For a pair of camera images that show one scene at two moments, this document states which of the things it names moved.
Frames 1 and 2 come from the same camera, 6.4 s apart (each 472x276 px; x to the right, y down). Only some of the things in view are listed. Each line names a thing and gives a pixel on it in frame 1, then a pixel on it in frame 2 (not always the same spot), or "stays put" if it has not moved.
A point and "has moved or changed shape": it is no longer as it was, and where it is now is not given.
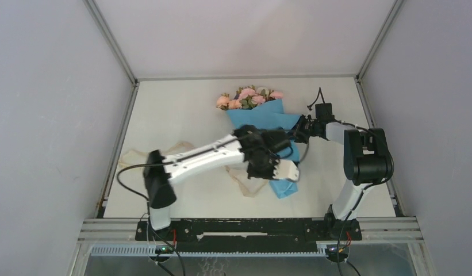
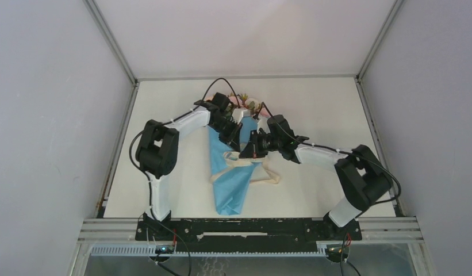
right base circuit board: [332, 249] stays put
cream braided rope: [136, 154] has moved or changed shape
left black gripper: [252, 173] → [232, 138]
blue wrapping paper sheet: [271, 114] → [230, 181]
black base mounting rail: [246, 236] stays put
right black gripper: [301, 137] → [253, 149]
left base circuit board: [163, 249] stays put
